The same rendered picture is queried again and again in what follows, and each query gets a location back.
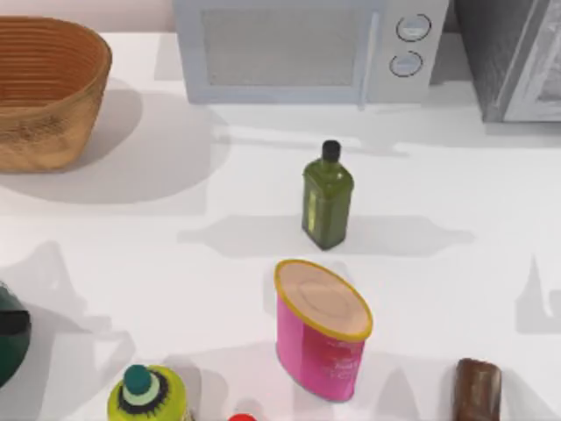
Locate green bottle with black cap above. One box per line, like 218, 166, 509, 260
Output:
301, 139, 355, 252

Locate pink can with yellow rim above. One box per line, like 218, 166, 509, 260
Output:
273, 258, 374, 403

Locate pale microwave oven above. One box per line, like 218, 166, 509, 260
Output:
171, 0, 451, 109

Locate round microwave knob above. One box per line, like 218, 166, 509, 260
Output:
395, 12, 433, 43
388, 49, 425, 79

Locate yellow-green bottle with teal cap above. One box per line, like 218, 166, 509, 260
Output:
107, 363, 188, 421

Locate brown woven basket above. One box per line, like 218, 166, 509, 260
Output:
0, 16, 113, 173

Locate brown cylinder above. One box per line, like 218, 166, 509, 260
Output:
453, 357, 503, 421

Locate dark green round object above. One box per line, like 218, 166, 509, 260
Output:
0, 282, 32, 389

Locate microwave door handle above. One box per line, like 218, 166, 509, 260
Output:
359, 11, 380, 111

